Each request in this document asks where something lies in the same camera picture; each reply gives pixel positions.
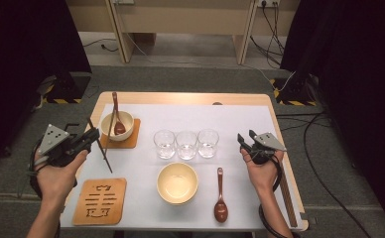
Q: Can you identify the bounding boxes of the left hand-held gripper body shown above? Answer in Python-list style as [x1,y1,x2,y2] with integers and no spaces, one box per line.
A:
[36,123,90,169]

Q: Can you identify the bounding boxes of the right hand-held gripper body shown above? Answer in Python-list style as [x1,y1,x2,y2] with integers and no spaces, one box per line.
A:
[249,132,288,166]

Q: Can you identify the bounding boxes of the dark wooden chopstick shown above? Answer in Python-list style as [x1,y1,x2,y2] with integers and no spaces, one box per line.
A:
[103,107,117,158]
[87,117,114,175]

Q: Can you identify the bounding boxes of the brown wooden spoon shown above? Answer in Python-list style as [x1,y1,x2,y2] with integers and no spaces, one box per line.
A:
[213,167,229,224]
[111,91,127,136]

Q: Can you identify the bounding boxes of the cream bowl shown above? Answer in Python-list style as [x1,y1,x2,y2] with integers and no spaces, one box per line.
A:
[156,162,199,203]
[162,196,198,206]
[100,110,136,143]

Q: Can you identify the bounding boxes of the wooden cut-pattern coaster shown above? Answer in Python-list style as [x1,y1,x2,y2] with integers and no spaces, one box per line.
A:
[99,118,142,150]
[71,178,128,227]

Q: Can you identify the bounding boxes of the clear glass cup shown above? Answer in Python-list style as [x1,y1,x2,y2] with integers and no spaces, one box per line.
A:
[175,130,198,162]
[196,128,220,159]
[153,129,177,161]

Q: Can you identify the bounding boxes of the person's right hand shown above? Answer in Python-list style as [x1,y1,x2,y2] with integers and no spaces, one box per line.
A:
[240,148,285,200]

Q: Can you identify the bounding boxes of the person's left hand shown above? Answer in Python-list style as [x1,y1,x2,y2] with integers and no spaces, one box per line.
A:
[34,150,89,206]

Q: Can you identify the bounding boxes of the black stand base striped tape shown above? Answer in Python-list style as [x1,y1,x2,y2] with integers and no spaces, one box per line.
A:
[269,76,318,107]
[41,71,93,105]

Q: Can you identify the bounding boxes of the black curtain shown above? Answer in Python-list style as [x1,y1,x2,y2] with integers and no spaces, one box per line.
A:
[0,0,93,171]
[279,0,385,234]

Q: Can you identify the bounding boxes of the beige wooden desk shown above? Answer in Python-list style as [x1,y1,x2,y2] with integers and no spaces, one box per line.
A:
[104,0,260,65]

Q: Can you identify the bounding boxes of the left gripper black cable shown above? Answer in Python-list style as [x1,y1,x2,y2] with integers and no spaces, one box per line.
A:
[27,141,62,238]

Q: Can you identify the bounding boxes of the thick black floor cable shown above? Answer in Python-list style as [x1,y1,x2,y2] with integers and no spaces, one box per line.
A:
[303,112,375,238]

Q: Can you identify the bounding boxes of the thin black floor cables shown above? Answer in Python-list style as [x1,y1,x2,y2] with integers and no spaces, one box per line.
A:
[275,112,333,132]

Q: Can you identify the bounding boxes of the black power cable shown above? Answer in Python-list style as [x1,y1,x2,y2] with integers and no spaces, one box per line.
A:
[249,34,283,67]
[261,2,286,57]
[81,38,119,54]

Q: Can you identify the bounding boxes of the white wall socket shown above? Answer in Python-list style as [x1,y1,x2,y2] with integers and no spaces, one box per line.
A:
[258,0,281,8]

